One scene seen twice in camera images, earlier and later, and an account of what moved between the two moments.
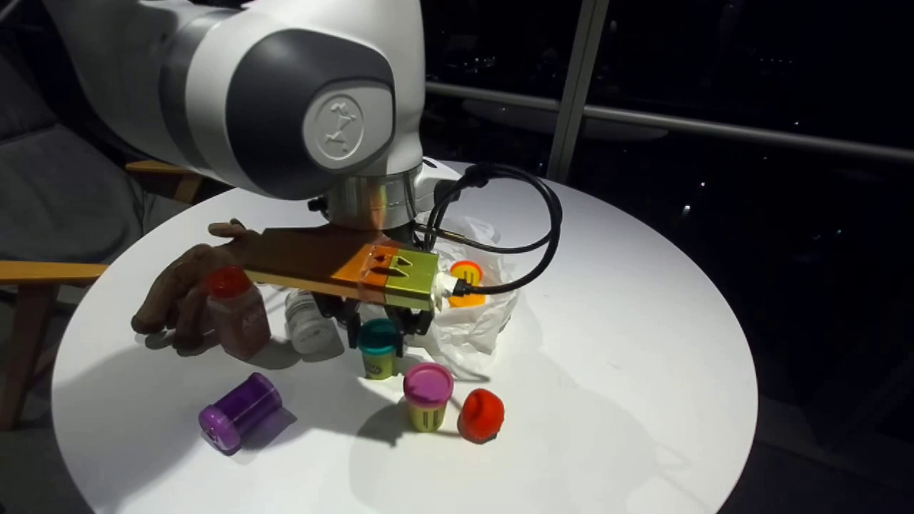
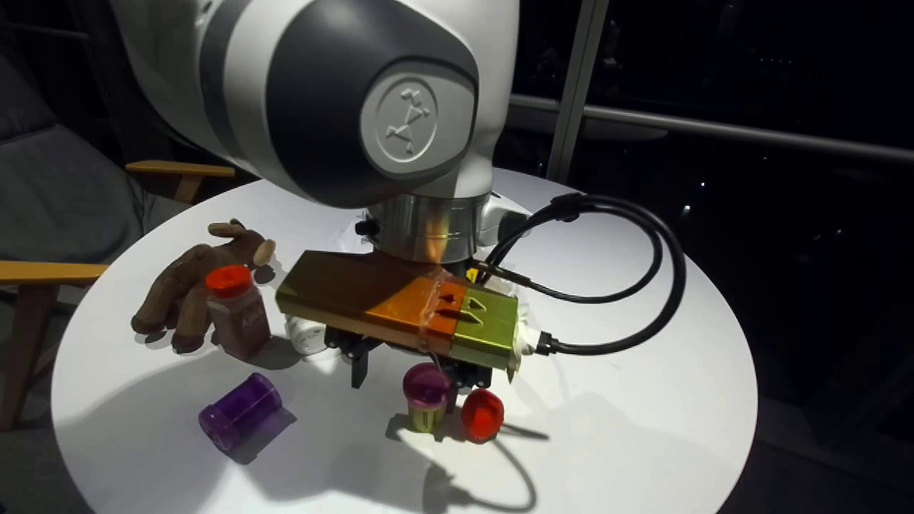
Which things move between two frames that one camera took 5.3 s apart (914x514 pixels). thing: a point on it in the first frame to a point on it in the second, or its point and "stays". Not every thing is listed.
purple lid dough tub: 426,391 stays
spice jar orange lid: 238,313 stays
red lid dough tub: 480,414 stays
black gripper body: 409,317 to 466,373
